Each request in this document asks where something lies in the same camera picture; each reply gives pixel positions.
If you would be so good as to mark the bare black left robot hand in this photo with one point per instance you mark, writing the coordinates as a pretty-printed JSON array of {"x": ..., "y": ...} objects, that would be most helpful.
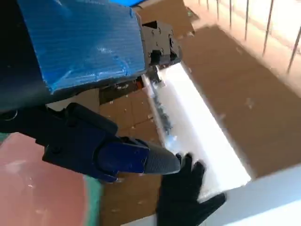
[{"x": 82, "y": 42}]

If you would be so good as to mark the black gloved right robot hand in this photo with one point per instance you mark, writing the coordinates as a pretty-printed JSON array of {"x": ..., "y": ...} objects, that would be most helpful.
[{"x": 178, "y": 200}]

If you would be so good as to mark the pink bowl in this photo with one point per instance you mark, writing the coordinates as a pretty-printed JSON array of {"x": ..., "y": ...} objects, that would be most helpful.
[{"x": 35, "y": 188}]

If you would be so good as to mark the white window ledge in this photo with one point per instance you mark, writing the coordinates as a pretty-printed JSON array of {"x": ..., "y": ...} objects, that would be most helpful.
[{"x": 200, "y": 131}]

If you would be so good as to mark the green cutting mat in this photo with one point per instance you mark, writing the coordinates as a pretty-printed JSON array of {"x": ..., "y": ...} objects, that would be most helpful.
[{"x": 92, "y": 204}]

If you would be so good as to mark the metal window grille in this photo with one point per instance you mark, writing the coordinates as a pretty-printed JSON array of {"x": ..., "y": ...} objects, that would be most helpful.
[{"x": 265, "y": 28}]

